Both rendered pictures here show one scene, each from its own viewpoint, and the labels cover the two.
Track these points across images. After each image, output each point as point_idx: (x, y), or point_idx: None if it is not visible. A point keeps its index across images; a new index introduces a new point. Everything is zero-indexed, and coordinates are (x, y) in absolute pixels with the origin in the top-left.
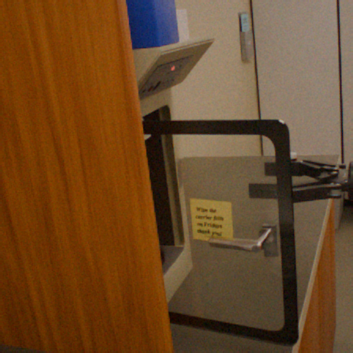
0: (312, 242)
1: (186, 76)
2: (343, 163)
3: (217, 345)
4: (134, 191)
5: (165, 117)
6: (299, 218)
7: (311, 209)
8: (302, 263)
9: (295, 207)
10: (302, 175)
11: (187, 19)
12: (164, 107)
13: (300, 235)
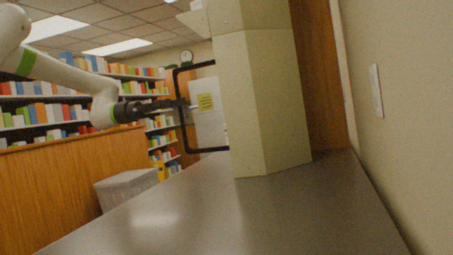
0: (132, 200)
1: (200, 35)
2: (133, 105)
3: (218, 163)
4: None
5: (223, 59)
6: (117, 219)
7: (86, 231)
8: (154, 189)
9: (102, 233)
10: (151, 110)
11: (191, 8)
12: (221, 52)
13: (136, 204)
